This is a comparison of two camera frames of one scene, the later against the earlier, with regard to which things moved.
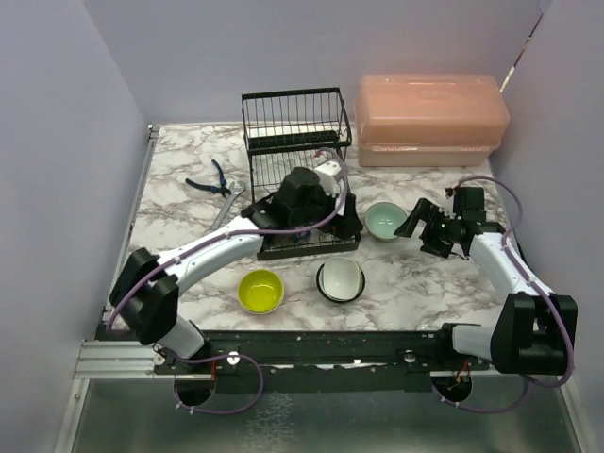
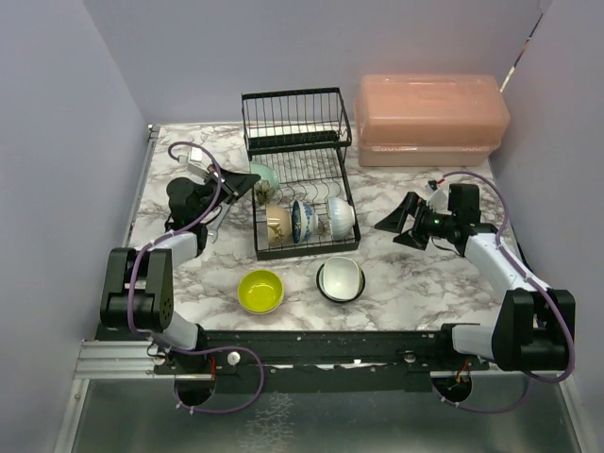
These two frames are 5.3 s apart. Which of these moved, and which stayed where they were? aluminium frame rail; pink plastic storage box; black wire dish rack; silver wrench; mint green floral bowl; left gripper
Moved: left gripper; mint green floral bowl
Stayed: pink plastic storage box; aluminium frame rail; black wire dish rack; silver wrench
